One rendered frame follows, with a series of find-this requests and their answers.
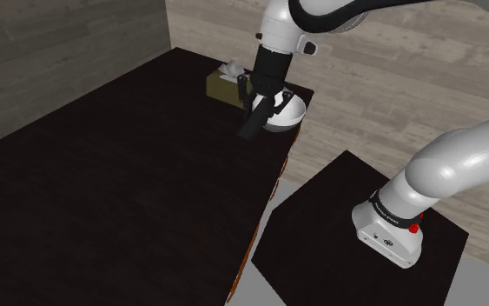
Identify black oblong block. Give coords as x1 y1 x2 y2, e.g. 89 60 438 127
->
237 94 275 142

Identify white bowl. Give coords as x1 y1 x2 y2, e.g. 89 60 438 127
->
250 86 307 134

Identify olive tissue box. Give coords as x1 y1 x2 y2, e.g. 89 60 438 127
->
205 60 252 110

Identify dark robot stand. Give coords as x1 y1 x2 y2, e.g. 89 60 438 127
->
251 149 470 306

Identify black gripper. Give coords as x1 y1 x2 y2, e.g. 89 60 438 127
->
236 43 294 119

